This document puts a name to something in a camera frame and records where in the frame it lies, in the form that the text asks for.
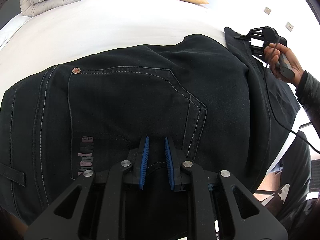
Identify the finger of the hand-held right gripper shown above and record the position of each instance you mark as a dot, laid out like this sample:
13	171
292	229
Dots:
243	37
257	50

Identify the brown and white object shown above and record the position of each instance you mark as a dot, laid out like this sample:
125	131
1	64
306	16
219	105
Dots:
281	195

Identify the person's right hand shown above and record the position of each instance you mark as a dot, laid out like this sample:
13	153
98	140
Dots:
292	62

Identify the metal wall socket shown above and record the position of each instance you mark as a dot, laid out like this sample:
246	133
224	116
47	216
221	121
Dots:
290	26
267	10

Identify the white sheeted bed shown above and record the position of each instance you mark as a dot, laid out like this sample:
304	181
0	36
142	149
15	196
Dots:
100	30

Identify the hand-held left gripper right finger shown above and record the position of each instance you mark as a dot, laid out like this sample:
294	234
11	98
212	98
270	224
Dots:
169	166

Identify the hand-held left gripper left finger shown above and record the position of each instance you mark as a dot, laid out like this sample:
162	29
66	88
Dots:
144	165

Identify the black denim pants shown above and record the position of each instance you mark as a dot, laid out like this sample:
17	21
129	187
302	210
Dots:
125	100

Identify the person's right forearm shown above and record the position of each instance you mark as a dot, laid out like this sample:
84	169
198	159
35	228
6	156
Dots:
310	97

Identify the person's dark trouser leg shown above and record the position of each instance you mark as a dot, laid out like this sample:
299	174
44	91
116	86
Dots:
297	167

